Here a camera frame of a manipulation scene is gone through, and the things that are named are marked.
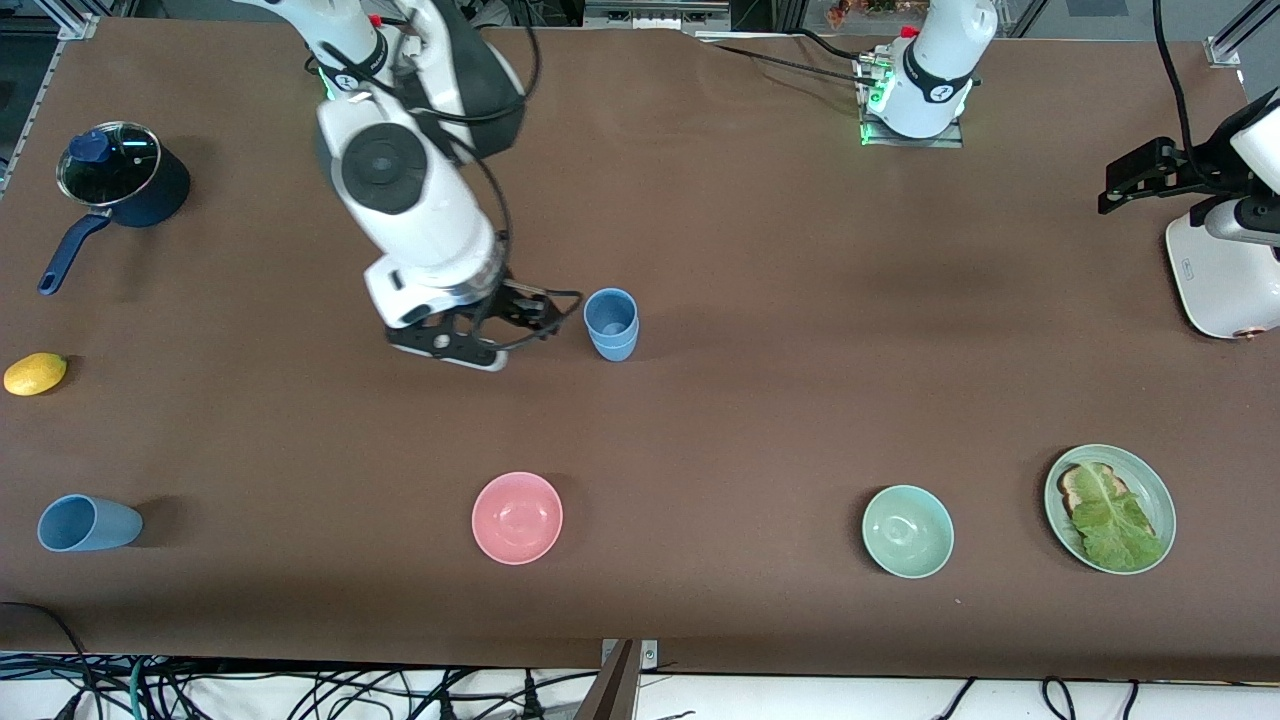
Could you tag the blue cup holding paper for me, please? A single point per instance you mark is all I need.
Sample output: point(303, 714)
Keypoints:
point(615, 354)

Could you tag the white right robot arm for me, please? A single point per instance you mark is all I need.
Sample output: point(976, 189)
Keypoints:
point(420, 210)

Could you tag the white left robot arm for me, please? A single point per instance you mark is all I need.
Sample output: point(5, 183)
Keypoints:
point(935, 90)

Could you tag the white toaster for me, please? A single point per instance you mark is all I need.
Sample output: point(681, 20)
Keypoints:
point(1225, 290)

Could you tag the aluminium corner profile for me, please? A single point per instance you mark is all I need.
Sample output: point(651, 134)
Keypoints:
point(1225, 50)

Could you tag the pink bowl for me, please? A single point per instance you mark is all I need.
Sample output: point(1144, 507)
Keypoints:
point(517, 518)

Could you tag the dark blue pot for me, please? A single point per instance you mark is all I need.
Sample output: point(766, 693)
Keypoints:
point(160, 195)

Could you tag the pale green plate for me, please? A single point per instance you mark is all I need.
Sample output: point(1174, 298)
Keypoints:
point(1140, 470)

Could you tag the brown bread slice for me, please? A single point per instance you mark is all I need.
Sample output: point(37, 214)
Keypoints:
point(1072, 490)

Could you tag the glass lid blue knob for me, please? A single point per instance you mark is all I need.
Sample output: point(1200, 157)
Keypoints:
point(120, 170)

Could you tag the green lettuce leaf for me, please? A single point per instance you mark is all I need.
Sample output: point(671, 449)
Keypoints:
point(1115, 525)

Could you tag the yellow lemon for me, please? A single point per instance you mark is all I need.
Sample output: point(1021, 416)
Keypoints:
point(35, 375)

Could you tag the pale green bowl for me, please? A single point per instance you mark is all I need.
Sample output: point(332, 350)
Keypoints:
point(908, 532)

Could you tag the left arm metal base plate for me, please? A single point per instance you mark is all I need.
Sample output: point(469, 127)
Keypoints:
point(935, 142)

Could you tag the metal table edge bracket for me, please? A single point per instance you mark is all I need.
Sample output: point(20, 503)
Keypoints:
point(650, 655)

